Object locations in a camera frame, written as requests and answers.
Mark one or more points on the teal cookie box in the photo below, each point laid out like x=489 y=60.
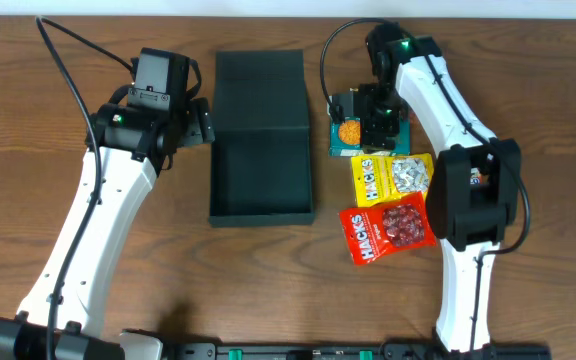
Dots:
x=345 y=138

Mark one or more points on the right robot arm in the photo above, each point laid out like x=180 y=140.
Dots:
x=474 y=191

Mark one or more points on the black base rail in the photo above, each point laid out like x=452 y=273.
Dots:
x=387 y=351

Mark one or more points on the black gift box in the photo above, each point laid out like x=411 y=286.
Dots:
x=260 y=158

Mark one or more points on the yellow Hacks candy bag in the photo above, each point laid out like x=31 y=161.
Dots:
x=379 y=179

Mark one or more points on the red Hello Panda box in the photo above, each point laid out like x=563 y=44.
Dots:
x=476 y=177

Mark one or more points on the red Hacks candy bag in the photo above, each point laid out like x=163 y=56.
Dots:
x=386 y=228

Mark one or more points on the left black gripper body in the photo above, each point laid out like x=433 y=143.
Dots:
x=191 y=126

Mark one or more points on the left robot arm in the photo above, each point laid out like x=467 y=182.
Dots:
x=62 y=317

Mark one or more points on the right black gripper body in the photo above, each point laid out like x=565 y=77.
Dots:
x=383 y=109

